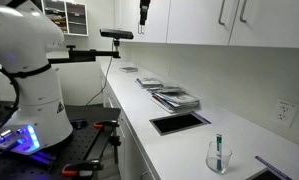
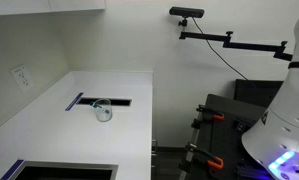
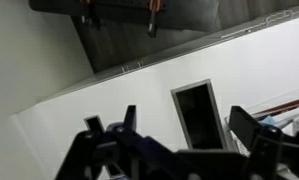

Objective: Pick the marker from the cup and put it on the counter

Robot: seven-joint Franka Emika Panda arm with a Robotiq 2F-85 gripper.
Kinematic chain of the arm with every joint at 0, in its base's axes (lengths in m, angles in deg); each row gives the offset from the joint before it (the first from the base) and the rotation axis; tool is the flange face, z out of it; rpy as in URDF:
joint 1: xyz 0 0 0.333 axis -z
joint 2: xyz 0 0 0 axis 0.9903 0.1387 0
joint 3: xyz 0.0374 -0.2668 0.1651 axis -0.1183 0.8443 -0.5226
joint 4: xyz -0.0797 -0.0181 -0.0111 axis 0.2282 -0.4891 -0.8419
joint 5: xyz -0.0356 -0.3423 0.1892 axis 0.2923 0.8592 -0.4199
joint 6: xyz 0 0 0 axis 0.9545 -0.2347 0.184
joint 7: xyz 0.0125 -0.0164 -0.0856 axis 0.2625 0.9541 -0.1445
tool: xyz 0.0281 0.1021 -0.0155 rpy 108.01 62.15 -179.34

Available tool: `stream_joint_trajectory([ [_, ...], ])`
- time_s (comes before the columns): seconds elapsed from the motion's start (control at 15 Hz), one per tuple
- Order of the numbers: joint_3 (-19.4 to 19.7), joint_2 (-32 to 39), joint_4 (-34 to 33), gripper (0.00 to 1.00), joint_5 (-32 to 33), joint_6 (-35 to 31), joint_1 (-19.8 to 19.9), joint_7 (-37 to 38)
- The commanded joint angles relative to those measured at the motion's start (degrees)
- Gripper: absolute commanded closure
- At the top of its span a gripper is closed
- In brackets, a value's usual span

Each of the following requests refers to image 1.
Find small magazine stack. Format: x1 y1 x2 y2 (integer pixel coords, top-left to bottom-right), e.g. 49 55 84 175
135 77 164 90

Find flat dark magazine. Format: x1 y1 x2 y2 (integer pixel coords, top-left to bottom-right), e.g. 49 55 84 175
146 85 184 95

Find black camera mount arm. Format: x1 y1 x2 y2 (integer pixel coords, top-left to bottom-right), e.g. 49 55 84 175
47 44 122 65

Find large magazine stack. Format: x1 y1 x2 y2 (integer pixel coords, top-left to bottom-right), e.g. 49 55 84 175
150 91 201 115

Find white lower counter cabinets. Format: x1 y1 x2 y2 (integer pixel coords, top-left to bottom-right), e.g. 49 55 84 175
100 71 158 180

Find clear glass cup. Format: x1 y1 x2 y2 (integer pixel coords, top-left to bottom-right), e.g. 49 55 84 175
206 139 233 175

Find teal green marker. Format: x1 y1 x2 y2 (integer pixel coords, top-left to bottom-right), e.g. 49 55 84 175
216 133 223 171

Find orange handled black clamp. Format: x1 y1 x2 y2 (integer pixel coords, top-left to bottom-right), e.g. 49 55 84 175
61 158 104 177
93 119 120 131

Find black perforated robot table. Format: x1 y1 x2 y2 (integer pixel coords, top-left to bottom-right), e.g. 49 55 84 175
0 104 122 180

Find white wall shelf organizer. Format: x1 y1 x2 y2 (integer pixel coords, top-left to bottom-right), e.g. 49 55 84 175
41 0 90 37

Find thin black camera cable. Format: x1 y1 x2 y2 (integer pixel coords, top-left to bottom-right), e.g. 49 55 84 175
85 41 116 106

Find purple tape strip short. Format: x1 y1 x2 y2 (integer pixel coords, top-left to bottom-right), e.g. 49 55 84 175
191 111 212 125

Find black rectangular counter cutout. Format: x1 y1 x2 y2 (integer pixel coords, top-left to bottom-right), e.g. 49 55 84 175
149 111 207 137

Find dark object counter edge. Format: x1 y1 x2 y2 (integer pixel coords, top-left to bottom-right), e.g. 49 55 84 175
254 155 293 180

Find small grey book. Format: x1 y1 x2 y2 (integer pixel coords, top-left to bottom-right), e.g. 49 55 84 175
118 66 139 74

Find black stereo camera bar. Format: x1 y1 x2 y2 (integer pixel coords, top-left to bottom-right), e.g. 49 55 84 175
99 28 135 40

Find white upper wall cabinets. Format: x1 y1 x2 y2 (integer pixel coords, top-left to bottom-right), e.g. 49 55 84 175
113 0 299 50

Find silver cabinet door handle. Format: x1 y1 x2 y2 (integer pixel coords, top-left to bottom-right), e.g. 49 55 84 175
217 0 227 26
239 0 249 24

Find black clamp screw post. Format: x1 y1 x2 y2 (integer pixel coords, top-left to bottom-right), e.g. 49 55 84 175
108 134 122 165

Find small silver handle pair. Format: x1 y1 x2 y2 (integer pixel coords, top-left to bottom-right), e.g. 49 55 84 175
137 22 146 35

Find white wall power outlet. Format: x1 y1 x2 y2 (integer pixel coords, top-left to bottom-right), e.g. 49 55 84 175
270 98 299 129

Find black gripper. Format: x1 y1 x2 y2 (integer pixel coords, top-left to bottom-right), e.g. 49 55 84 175
139 0 152 27

